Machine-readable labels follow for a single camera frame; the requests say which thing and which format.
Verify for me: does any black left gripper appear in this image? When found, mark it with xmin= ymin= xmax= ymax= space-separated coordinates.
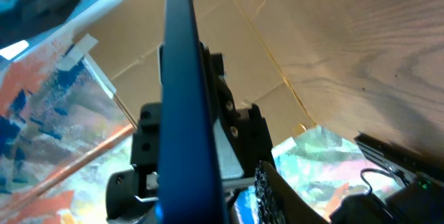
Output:
xmin=130 ymin=42 xmax=277 ymax=197

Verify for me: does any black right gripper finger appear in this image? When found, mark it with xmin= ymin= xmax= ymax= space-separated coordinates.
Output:
xmin=255 ymin=161 xmax=328 ymax=224

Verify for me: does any blue Galaxy smartphone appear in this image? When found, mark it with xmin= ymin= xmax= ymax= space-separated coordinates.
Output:
xmin=158 ymin=0 xmax=228 ymax=223

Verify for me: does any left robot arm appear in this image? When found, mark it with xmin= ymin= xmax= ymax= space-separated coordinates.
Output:
xmin=105 ymin=46 xmax=273 ymax=223

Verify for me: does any red metal pole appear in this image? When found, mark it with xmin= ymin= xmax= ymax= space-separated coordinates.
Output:
xmin=1 ymin=124 xmax=135 ymax=218

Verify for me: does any cardboard panel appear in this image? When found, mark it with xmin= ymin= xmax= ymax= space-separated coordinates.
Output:
xmin=71 ymin=0 xmax=317 ymax=148

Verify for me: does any colourful painted backdrop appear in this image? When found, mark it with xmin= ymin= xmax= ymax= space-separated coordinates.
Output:
xmin=1 ymin=35 xmax=131 ymax=223

